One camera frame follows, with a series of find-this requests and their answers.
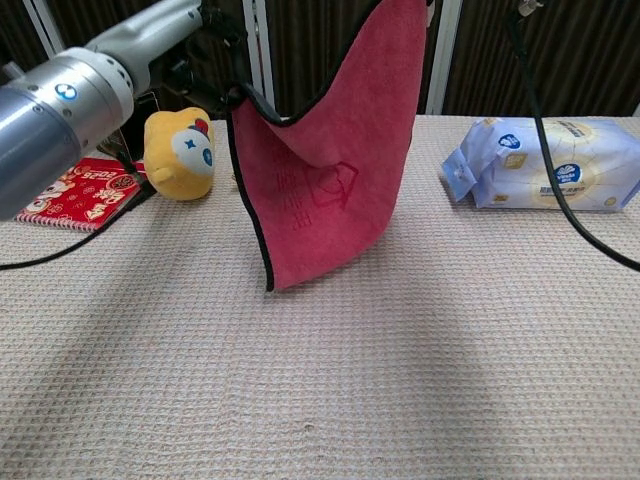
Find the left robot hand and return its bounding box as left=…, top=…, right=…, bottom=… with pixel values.
left=84, top=0, right=256, bottom=114

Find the red and grey towel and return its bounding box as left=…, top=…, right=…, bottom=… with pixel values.
left=227, top=0, right=436, bottom=293

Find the yellow plush toy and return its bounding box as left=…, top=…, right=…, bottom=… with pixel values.
left=143, top=105, right=217, bottom=202

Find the pale blue tissue pack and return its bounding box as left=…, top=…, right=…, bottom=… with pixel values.
left=438, top=116, right=640, bottom=214

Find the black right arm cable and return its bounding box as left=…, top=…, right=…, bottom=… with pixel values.
left=504, top=0, right=640, bottom=274

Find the black cube box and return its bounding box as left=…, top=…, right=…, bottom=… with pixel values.
left=97, top=88, right=162, bottom=162

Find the red spiral notebook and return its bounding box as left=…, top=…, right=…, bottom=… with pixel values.
left=13, top=157, right=151, bottom=234

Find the beige woven tablecloth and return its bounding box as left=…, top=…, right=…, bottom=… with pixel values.
left=0, top=114, right=640, bottom=480

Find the grey partition post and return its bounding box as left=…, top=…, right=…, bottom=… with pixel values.
left=241, top=0, right=277, bottom=117
left=22, top=0, right=67, bottom=55
left=424, top=0, right=464, bottom=115

